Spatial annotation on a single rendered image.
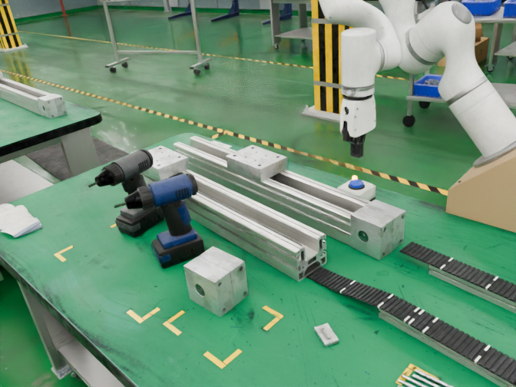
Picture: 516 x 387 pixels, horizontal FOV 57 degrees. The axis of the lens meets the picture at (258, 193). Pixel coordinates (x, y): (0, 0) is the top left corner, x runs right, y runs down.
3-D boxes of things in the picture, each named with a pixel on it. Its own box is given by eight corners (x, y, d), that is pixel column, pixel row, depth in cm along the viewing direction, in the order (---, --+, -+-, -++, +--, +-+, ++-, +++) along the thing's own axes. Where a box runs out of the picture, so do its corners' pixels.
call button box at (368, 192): (375, 203, 137) (376, 183, 134) (355, 216, 132) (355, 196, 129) (353, 195, 142) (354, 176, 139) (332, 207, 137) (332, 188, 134)
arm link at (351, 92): (359, 90, 115) (359, 101, 117) (381, 81, 120) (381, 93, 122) (333, 84, 121) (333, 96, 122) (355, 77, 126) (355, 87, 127)
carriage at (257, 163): (288, 176, 144) (287, 157, 141) (262, 190, 138) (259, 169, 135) (253, 163, 155) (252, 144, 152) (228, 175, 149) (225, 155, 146)
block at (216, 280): (256, 289, 108) (252, 255, 103) (220, 317, 101) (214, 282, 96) (225, 273, 114) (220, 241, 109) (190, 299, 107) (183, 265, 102)
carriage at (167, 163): (191, 176, 151) (187, 157, 148) (161, 189, 145) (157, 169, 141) (164, 163, 162) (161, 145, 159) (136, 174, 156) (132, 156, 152)
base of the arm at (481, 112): (497, 147, 141) (461, 96, 143) (554, 119, 124) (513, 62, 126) (462, 175, 133) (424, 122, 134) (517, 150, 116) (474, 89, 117)
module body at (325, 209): (373, 229, 125) (375, 202, 121) (349, 246, 119) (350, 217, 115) (199, 156, 180) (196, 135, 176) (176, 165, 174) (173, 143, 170)
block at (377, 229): (408, 239, 120) (411, 206, 116) (379, 260, 113) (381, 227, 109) (379, 226, 126) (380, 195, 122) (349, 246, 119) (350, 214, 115)
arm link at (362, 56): (367, 76, 125) (335, 81, 123) (368, 24, 119) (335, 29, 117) (383, 83, 118) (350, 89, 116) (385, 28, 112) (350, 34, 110)
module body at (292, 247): (326, 262, 114) (325, 233, 110) (298, 282, 109) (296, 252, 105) (156, 173, 169) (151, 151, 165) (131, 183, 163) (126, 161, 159)
